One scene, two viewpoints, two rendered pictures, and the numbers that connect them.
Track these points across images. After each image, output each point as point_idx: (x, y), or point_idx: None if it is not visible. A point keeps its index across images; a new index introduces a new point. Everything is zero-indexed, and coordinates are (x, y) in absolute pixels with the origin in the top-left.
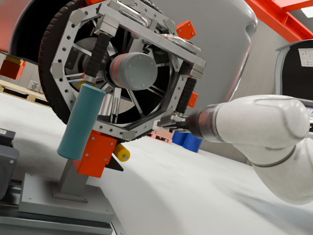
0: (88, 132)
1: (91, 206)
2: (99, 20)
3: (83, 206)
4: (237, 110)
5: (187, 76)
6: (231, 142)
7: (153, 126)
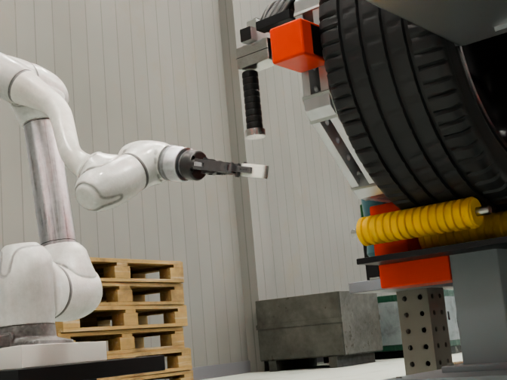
0: (363, 211)
1: (424, 374)
2: None
3: (430, 372)
4: None
5: (259, 69)
6: (163, 181)
7: (267, 174)
